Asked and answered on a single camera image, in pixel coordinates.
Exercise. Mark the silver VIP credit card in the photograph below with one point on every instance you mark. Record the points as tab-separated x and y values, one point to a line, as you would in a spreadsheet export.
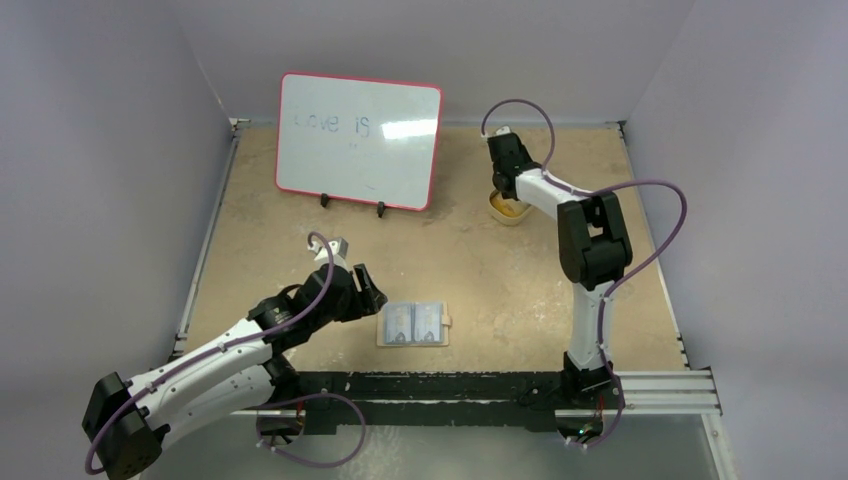
427	323

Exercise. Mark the beige oval card tray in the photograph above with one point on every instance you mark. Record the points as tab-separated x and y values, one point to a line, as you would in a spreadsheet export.
508	212

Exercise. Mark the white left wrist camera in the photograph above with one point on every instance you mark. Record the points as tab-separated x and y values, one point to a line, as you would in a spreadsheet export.
335	248

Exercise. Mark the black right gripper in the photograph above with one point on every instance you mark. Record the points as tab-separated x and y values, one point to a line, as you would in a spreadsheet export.
502	172

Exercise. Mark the aluminium extrusion frame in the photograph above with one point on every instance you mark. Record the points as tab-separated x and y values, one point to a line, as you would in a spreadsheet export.
691	392

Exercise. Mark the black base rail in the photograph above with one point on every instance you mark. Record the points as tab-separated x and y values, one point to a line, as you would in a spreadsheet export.
531	400

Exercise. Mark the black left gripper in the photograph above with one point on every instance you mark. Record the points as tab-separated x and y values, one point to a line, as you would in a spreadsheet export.
368	300

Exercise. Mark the pink framed whiteboard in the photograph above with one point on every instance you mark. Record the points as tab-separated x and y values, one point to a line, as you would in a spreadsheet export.
357	139

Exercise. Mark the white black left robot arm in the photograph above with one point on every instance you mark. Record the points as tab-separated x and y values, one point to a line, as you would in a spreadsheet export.
130	423

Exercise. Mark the beige card holder wallet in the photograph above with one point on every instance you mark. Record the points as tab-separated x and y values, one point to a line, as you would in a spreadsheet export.
447	324

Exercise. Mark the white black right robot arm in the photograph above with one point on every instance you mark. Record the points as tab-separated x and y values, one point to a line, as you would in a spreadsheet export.
594	250

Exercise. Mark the light patterned credit card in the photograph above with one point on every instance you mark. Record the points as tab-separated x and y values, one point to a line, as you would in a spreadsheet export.
398	323

